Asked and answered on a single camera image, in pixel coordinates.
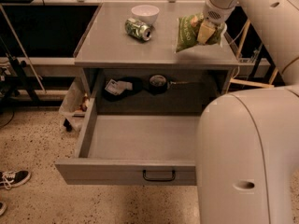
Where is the green soda can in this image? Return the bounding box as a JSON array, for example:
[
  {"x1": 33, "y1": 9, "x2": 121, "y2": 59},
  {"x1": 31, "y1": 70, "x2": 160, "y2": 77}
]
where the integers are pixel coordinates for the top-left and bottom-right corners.
[{"x1": 125, "y1": 18, "x2": 151, "y2": 41}]

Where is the clear plastic bin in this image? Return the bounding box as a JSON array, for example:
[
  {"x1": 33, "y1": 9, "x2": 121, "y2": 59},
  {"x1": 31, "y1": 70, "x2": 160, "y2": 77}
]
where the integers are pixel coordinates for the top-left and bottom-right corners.
[{"x1": 59, "y1": 77, "x2": 89, "y2": 131}]

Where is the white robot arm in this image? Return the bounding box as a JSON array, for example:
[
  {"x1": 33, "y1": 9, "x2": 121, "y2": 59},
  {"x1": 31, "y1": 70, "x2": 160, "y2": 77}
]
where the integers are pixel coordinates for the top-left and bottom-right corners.
[{"x1": 195, "y1": 0, "x2": 299, "y2": 224}]

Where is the black drawer handle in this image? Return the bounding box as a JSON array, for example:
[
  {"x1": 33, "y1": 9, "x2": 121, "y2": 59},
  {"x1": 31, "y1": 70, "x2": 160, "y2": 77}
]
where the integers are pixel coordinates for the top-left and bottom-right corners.
[{"x1": 142, "y1": 170, "x2": 176, "y2": 182}]

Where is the black tripod stand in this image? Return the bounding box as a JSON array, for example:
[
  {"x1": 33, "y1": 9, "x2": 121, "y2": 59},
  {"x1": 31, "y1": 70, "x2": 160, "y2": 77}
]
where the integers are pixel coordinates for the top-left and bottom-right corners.
[{"x1": 0, "y1": 36, "x2": 39, "y2": 105}]

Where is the white bowl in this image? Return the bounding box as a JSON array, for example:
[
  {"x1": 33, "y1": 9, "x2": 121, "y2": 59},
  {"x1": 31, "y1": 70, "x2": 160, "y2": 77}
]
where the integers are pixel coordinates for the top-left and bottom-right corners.
[{"x1": 131, "y1": 5, "x2": 160, "y2": 25}]

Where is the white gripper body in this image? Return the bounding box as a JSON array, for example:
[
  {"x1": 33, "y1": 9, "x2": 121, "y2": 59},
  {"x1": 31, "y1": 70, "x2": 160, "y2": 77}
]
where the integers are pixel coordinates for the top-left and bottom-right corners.
[{"x1": 203, "y1": 0, "x2": 234, "y2": 24}]

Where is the black round pan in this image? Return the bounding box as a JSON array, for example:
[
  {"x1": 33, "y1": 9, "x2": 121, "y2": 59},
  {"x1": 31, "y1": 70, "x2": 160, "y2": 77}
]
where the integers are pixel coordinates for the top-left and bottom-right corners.
[{"x1": 149, "y1": 75, "x2": 188, "y2": 95}]

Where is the grey cabinet counter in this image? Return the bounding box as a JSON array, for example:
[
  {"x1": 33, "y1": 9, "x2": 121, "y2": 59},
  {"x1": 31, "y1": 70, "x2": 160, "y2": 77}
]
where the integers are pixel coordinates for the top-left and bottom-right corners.
[{"x1": 75, "y1": 1, "x2": 238, "y2": 115}]

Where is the wooden frame stand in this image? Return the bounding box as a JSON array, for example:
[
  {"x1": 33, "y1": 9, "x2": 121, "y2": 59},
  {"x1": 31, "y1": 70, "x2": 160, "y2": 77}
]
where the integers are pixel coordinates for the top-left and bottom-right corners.
[{"x1": 229, "y1": 20, "x2": 278, "y2": 88}]

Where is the green jalapeno chip bag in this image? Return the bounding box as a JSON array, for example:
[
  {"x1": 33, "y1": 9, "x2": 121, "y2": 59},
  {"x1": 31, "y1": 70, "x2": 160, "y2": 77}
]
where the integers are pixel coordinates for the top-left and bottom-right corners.
[{"x1": 176, "y1": 13, "x2": 227, "y2": 52}]

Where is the grey open drawer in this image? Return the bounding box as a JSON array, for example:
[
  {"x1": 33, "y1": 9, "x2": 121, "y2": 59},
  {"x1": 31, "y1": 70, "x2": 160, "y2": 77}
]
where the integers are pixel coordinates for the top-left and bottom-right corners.
[{"x1": 55, "y1": 99, "x2": 198, "y2": 186}]

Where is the black white sneaker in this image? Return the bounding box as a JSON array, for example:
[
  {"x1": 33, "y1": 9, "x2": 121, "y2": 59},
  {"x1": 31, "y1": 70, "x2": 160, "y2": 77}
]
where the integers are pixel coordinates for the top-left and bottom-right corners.
[{"x1": 0, "y1": 170, "x2": 31, "y2": 190}]

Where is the black bag with paper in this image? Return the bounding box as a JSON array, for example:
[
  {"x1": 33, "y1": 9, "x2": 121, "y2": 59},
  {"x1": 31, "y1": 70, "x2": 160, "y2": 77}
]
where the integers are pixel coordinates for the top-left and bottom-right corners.
[{"x1": 102, "y1": 77, "x2": 143, "y2": 102}]

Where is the sneaker toe at edge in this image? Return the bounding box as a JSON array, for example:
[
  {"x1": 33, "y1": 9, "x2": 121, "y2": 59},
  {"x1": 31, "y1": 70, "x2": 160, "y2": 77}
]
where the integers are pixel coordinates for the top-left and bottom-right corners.
[{"x1": 0, "y1": 202, "x2": 7, "y2": 216}]

